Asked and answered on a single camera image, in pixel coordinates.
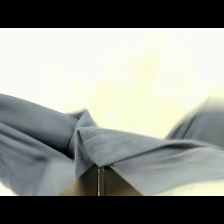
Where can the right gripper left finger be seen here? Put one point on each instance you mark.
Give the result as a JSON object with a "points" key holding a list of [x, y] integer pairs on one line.
{"points": [[86, 185]]}

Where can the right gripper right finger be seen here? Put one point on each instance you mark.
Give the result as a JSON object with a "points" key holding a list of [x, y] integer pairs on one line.
{"points": [[116, 185]]}

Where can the grey shirt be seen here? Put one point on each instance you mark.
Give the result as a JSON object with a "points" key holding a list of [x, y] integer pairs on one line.
{"points": [[133, 150]]}

